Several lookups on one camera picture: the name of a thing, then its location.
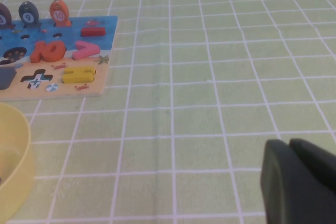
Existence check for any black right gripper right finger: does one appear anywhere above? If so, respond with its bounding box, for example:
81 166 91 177
288 138 336 196

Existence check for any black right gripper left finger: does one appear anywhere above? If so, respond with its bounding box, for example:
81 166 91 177
259 138 336 224

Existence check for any wooden number puzzle board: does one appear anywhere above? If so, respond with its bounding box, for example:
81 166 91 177
0 15 118 101

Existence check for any yellow equals sign piece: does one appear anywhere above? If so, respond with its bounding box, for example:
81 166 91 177
62 66 97 84

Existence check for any pink greater-than sign piece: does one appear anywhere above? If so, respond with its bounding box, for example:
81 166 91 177
72 40 101 61

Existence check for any red minus sign piece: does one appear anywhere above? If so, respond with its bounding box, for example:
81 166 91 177
80 26 107 38

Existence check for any yellow plastic bowl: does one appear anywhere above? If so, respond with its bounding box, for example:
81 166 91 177
0 102 35 222

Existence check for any orange number ten piece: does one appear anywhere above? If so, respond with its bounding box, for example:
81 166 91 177
30 40 67 63

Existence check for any dark blue square piece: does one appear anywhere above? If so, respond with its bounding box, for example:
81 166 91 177
0 66 18 90

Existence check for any green checkered tablecloth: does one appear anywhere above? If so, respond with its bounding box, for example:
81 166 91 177
0 0 336 224

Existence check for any orange fish peg ten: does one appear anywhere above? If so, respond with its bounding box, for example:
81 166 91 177
49 0 72 27

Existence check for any dark grey fish peg nine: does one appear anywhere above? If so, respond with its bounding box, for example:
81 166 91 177
18 1 40 28

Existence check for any brown fish peg eight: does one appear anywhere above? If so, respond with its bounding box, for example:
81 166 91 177
0 3 13 29

